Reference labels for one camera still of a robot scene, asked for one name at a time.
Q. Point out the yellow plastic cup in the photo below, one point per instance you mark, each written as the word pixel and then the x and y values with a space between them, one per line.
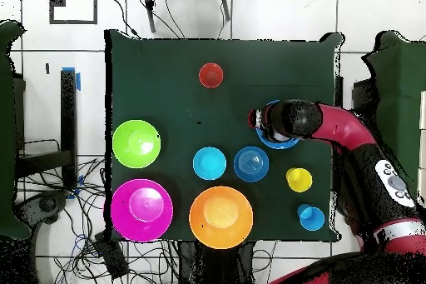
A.
pixel 299 180

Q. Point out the white boxes stack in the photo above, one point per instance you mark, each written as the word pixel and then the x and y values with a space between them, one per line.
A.
pixel 422 110

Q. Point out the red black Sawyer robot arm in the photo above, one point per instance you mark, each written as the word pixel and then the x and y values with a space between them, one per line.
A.
pixel 342 127

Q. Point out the orange plastic bowl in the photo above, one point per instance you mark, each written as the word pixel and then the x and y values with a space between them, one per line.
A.
pixel 221 217

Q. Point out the blue tape strip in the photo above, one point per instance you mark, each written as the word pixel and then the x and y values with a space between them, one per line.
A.
pixel 78 80

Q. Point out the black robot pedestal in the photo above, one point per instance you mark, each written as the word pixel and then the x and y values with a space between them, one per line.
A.
pixel 216 264

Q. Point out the magenta pink plastic bowl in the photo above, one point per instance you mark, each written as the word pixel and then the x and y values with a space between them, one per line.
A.
pixel 143 210

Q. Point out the black power brick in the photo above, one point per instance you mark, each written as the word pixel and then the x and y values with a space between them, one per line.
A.
pixel 111 257

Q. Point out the gray pedestal foot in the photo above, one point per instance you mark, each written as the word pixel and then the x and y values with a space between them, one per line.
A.
pixel 46 204

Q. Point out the red-orange plastic cup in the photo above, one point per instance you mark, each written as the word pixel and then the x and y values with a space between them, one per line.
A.
pixel 211 75

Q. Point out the dark green tablecloth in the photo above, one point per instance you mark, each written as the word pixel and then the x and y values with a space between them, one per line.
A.
pixel 166 80

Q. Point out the small cyan plastic bowl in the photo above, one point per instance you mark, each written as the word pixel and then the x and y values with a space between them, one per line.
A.
pixel 209 163

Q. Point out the green cloth covered side table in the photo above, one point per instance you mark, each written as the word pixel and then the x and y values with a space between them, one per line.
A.
pixel 6 130
pixel 399 64

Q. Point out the large blue plastic bowl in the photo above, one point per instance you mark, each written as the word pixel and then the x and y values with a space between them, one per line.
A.
pixel 276 144

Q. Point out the medium translucent blue bowl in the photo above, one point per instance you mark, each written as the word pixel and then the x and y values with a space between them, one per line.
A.
pixel 251 164

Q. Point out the lime green plastic bowl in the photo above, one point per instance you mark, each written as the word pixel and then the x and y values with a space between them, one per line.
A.
pixel 124 144

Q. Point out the black metal table frame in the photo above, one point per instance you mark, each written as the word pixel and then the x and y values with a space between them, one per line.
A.
pixel 338 87
pixel 69 114

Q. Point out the light blue plastic cup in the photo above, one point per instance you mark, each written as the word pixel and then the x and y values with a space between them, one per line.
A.
pixel 312 219

